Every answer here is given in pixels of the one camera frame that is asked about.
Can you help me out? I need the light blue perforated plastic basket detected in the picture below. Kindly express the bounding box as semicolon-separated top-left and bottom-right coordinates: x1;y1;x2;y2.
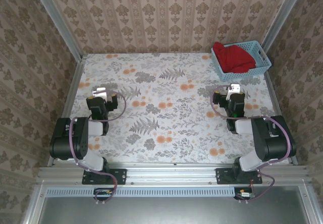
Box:
210;40;273;82

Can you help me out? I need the grey metal panel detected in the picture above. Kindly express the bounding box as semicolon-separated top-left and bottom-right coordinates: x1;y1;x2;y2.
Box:
24;183;323;224

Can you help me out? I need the aluminium frame post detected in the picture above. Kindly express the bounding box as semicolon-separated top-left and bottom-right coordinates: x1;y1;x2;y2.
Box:
261;0;307;55
29;0;84;61

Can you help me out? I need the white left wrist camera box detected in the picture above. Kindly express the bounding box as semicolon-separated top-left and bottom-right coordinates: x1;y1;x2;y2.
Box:
91;87;108;99

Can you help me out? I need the aluminium table side rail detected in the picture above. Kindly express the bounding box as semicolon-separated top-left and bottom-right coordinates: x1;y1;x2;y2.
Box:
263;71;298;165
47;54;88;166

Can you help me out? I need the small wiring connector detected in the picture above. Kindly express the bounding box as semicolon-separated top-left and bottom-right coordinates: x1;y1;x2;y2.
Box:
94;188;114;201
236;187;255;201

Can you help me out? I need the slotted grey cable duct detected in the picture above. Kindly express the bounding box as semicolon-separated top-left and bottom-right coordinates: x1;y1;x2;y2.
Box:
46;186;235;198

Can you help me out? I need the floral patterned table cover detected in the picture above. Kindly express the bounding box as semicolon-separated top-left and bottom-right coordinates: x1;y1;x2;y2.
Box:
70;53;288;164

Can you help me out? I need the red t-shirt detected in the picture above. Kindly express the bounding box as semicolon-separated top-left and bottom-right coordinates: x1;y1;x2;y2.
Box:
212;41;257;74

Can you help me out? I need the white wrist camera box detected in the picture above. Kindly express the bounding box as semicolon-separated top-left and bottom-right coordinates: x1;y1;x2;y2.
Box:
91;87;108;99
228;83;241;95

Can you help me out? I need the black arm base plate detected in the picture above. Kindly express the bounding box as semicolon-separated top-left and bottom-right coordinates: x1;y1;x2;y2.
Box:
82;168;127;185
216;167;262;185

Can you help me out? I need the aluminium mounting rail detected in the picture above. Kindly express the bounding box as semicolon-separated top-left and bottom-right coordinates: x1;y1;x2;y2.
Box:
37;162;311;184

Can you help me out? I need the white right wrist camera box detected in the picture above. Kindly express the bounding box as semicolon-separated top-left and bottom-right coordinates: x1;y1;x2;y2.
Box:
228;83;241;95

